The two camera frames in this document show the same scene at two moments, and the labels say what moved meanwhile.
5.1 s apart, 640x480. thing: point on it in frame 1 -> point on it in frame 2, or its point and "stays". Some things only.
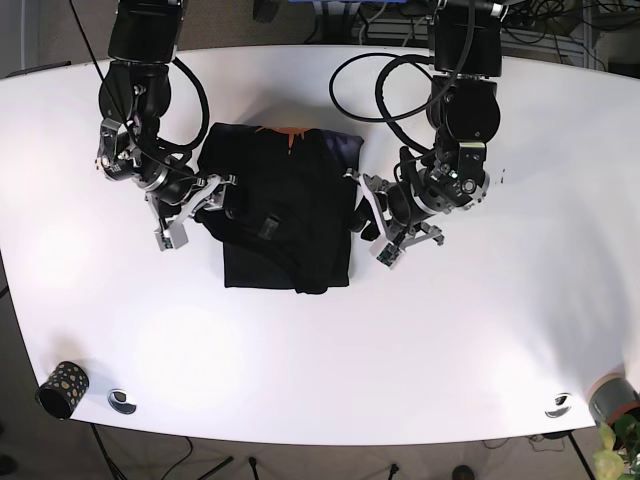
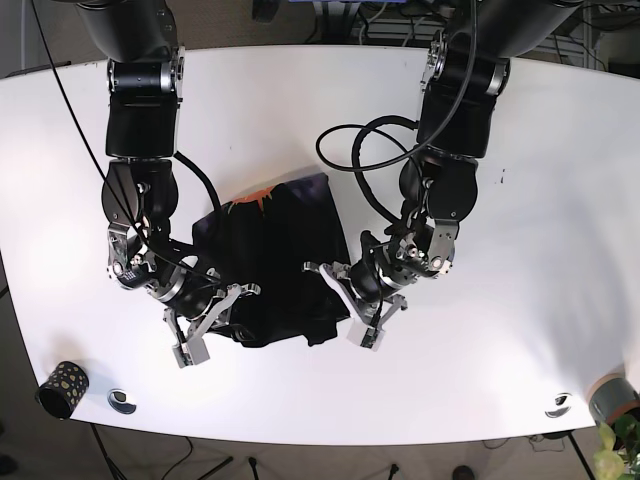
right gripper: x=176 y=195 -> x=198 y=303
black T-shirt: x=286 y=222 -> x=266 y=238
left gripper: x=399 y=214 -> x=370 y=287
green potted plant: x=619 y=454 stays
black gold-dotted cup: x=62 y=389 stays
